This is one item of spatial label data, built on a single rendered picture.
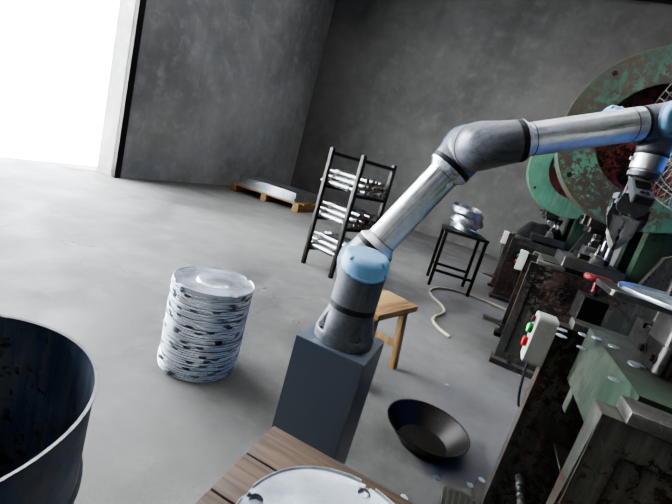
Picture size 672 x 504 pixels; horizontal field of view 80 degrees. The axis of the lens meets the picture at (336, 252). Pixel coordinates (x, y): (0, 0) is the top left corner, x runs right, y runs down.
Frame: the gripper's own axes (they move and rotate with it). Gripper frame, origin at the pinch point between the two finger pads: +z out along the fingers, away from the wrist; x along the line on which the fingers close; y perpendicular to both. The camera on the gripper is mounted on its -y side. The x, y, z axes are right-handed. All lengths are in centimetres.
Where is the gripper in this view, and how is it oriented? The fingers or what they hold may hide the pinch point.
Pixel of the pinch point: (614, 245)
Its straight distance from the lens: 130.5
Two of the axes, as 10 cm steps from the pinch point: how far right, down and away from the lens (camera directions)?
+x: -8.9, -3.2, 3.3
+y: 3.8, -1.1, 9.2
